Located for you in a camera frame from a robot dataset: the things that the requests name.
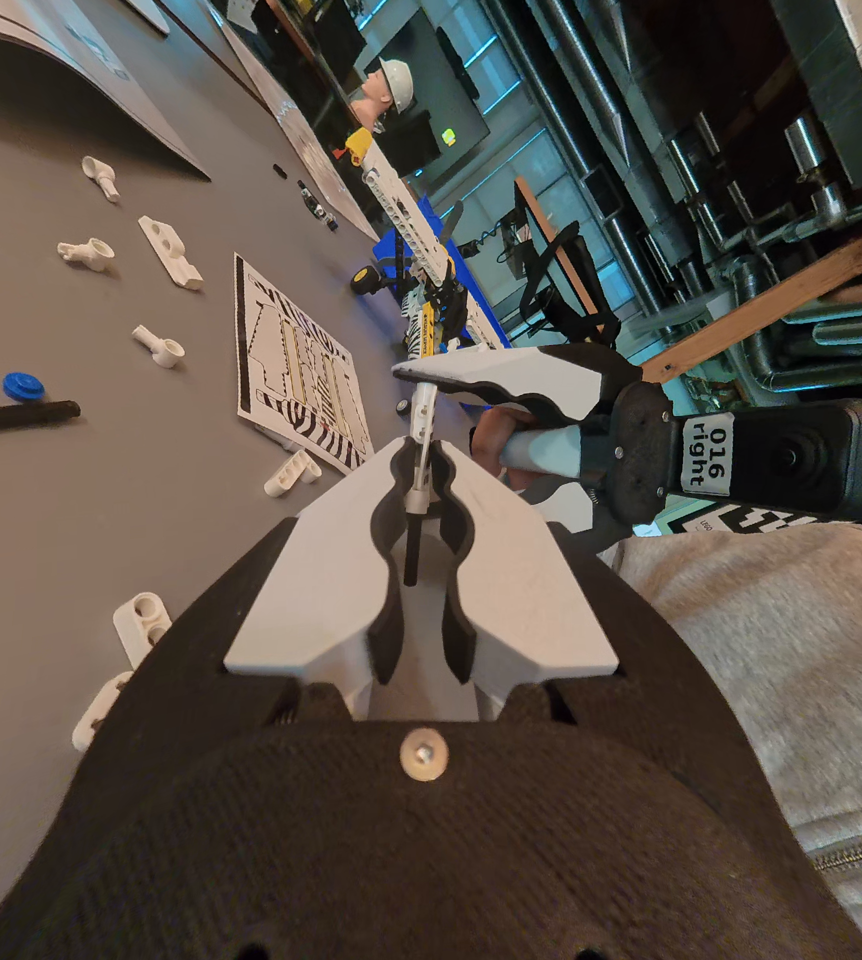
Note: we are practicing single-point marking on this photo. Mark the person's grey hoodie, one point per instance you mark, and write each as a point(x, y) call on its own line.
point(776, 675)

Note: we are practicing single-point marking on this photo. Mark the black purple lego piece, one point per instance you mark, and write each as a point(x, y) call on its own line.
point(316, 206)

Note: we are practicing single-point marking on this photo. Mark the large blue storage bin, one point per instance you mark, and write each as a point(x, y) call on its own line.
point(476, 289)

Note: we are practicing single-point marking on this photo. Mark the blue round lego piece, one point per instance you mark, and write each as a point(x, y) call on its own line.
point(23, 387)

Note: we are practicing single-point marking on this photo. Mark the black lego axle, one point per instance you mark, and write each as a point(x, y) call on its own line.
point(18, 416)

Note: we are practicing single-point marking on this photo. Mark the white lego panel assembly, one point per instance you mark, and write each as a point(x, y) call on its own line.
point(412, 547)

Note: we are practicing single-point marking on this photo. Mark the dark monitor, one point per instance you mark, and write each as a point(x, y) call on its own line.
point(431, 75)

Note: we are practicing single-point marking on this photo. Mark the black white printed booklet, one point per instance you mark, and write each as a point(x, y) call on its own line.
point(761, 519)

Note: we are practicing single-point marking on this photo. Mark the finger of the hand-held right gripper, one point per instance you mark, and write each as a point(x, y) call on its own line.
point(491, 371)

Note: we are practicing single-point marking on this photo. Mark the white L-shaped lego beam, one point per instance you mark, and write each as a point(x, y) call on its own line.
point(288, 476)

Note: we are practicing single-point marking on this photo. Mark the wooden standing desk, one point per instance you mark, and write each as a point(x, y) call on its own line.
point(543, 225)

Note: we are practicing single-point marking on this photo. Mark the silver ventilation duct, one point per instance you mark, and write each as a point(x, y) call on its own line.
point(588, 90)

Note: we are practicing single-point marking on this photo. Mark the open instruction booklet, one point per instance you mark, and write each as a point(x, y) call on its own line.
point(63, 60)

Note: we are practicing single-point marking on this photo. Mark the white lego panel piece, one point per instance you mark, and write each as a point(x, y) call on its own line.
point(170, 251)

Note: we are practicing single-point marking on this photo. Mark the person's right hand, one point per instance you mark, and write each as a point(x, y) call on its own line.
point(487, 439)

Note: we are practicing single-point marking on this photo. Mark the wooden support post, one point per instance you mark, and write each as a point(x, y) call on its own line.
point(776, 300)

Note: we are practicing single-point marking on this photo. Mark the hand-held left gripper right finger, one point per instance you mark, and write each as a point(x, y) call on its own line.
point(536, 592)

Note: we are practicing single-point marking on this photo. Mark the zebra sticker sheet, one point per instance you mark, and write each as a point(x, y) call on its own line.
point(296, 360)

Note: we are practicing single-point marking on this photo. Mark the white hard hat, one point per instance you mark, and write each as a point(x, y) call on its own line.
point(399, 79)

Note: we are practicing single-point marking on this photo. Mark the white lego connector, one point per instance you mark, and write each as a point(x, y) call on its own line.
point(90, 255)
point(101, 178)
point(161, 346)

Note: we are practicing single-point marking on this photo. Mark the mannequin head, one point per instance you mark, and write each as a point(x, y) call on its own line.
point(371, 94)

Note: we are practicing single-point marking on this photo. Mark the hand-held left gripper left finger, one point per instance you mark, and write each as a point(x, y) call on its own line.
point(303, 585)

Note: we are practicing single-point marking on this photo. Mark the yellow white lego crane model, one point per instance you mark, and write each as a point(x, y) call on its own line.
point(401, 202)

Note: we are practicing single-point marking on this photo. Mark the grey speckled sheet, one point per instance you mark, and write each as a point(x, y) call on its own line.
point(311, 142)

